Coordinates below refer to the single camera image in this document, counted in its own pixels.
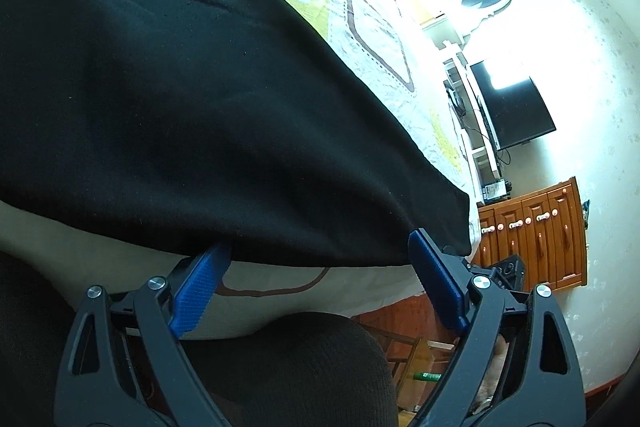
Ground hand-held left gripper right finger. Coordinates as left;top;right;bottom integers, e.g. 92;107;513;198
407;228;586;427

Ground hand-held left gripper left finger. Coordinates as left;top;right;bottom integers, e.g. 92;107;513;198
54;243;233;427

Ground black pants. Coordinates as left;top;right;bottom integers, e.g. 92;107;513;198
0;0;473;268

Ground orange wooden drawer cabinet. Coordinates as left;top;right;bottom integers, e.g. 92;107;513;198
477;177;588;293

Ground small black device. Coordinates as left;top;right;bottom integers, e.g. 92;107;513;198
480;181;511;202

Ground wooden stool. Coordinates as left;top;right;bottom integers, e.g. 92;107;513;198
360;327;456;408

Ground person's dark clothed leg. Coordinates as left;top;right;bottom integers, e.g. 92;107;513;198
0;252;398;427

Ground white television stand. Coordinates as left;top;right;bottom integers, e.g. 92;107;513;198
442;42;503;188

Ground black flat television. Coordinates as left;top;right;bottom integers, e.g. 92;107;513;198
470;61;557;152

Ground wooden bed frame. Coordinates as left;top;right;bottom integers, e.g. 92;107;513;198
350;292;451;348

